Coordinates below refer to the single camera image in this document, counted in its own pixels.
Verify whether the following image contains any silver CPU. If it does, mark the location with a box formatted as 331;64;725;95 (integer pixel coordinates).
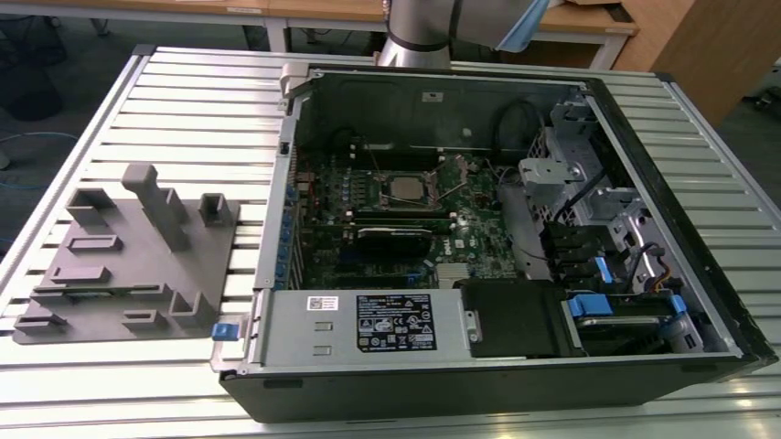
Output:
389;175;428;199

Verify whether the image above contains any metal locking lever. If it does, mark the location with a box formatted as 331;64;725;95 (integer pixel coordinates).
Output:
378;187;445;208
364;144;385;179

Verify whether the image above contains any CPU socket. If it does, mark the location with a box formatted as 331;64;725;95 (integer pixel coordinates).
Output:
376;171;448;210

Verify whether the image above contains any black graphics card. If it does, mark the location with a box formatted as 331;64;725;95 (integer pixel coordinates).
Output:
302;223;436;265

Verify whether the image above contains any green motherboard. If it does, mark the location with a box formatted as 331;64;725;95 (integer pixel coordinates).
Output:
291;150;538;292

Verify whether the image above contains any small silver heatsink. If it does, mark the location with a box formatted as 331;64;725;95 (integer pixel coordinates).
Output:
436;262;476;281

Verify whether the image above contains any silver metal drive cage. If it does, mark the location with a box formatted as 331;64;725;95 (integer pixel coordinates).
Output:
518;98;659;284

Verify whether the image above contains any black fan shroud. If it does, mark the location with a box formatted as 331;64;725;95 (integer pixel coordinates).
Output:
461;279;588;360

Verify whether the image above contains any silver power supply unit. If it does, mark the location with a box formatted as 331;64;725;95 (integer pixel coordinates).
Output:
247;288;476;367

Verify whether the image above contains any blue disk carrier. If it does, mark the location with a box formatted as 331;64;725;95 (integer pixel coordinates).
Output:
564;294;689;356

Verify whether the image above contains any black open PC case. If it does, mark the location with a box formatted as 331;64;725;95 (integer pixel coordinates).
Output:
209;61;781;424

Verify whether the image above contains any grey parts rack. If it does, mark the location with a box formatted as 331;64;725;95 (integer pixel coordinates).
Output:
10;163;245;347

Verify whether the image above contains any wooden desk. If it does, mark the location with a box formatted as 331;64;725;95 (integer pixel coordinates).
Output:
267;0;641;70
0;0;274;51

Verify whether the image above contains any black office chair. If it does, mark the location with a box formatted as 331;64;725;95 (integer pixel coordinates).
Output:
0;13;68;123

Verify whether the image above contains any wooden cabinet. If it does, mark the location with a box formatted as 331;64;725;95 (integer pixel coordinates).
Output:
609;0;781;127

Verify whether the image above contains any black chair base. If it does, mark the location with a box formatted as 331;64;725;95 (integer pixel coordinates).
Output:
741;63;781;113

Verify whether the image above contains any black looped cable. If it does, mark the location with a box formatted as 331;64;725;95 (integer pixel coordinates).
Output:
492;99;546;155

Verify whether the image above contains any black plastic bracket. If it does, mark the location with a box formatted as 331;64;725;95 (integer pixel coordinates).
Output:
540;223;619;283

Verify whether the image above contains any black diagonal cable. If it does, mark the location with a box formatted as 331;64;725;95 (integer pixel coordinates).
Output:
552;164;609;225

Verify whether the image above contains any coloured wire bundle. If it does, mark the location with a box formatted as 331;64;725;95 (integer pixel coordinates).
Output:
647;269;679;294

